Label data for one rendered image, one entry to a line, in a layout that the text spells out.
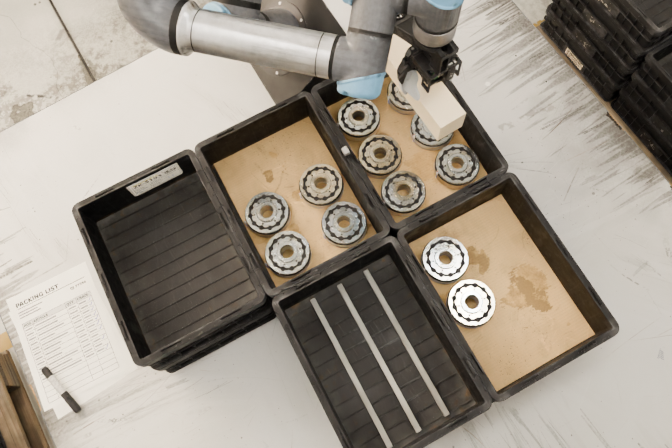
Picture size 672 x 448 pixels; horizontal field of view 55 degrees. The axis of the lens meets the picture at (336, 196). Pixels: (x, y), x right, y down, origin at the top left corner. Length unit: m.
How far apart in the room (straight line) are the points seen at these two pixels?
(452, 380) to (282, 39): 0.79
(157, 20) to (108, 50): 1.73
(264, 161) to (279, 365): 0.49
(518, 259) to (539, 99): 0.50
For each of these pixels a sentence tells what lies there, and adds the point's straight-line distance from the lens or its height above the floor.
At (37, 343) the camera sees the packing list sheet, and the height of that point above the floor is 0.70.
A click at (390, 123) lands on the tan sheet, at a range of 1.59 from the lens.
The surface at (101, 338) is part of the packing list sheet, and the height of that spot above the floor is 0.70.
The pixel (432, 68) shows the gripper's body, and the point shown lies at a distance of 1.20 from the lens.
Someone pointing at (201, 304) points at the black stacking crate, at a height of 0.83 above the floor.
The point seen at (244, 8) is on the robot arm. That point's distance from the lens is 1.55.
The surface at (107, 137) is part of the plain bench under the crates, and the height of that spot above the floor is 0.70.
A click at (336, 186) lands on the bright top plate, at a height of 0.86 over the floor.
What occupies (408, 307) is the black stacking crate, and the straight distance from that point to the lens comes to 1.45.
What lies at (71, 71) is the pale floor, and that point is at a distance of 2.89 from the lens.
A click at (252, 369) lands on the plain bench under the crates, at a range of 1.58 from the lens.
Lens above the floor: 2.26
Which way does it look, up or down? 70 degrees down
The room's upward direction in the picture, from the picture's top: 8 degrees counter-clockwise
